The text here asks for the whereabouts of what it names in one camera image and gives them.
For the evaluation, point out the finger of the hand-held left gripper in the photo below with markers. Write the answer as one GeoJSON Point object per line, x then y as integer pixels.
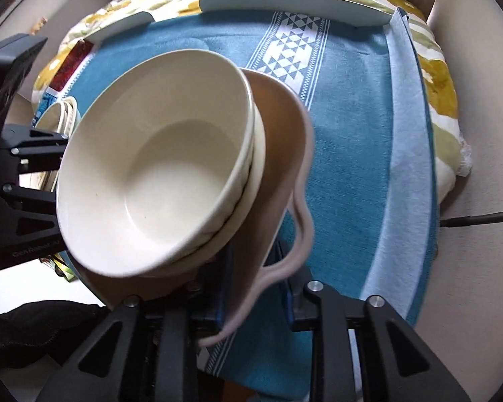
{"type": "Point", "coordinates": [29, 209]}
{"type": "Point", "coordinates": [37, 146]}

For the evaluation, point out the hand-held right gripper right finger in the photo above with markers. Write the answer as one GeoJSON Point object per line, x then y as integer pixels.
{"type": "Point", "coordinates": [286, 284]}

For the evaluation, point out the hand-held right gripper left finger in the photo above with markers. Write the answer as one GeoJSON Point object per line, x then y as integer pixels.
{"type": "Point", "coordinates": [226, 293]}

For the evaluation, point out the large white plate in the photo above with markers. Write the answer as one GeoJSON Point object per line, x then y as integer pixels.
{"type": "Point", "coordinates": [52, 119]}

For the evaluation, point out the cream bowl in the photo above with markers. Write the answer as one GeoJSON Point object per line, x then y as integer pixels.
{"type": "Point", "coordinates": [159, 167]}
{"type": "Point", "coordinates": [258, 155]}

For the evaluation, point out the pink heart-shaped dish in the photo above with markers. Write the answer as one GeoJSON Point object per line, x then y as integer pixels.
{"type": "Point", "coordinates": [281, 134]}

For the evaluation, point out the white dish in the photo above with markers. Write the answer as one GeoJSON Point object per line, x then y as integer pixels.
{"type": "Point", "coordinates": [121, 27]}

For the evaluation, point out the dark cloth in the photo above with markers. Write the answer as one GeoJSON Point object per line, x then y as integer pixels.
{"type": "Point", "coordinates": [37, 335]}

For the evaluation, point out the teal tablecloth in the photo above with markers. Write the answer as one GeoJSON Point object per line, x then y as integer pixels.
{"type": "Point", "coordinates": [352, 134]}

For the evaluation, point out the floral blanket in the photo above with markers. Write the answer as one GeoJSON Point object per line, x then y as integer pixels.
{"type": "Point", "coordinates": [440, 92]}

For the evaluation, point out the grey-blue rimmed plate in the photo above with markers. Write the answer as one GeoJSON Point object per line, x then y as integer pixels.
{"type": "Point", "coordinates": [293, 6]}

